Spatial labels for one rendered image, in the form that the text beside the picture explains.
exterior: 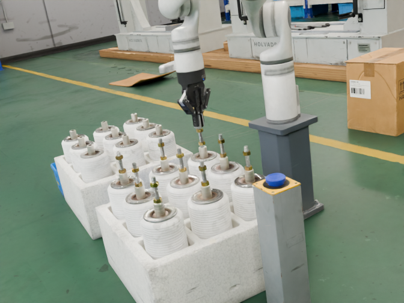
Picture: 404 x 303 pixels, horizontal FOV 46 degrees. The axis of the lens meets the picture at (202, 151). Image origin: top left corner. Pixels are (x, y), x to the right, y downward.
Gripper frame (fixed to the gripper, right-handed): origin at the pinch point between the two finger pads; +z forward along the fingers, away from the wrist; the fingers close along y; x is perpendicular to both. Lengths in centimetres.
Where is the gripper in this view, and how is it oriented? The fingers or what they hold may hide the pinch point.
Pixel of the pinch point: (198, 120)
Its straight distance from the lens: 131.1
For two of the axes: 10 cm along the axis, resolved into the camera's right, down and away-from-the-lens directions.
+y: 5.6, -3.5, 7.5
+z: 1.5, 9.3, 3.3
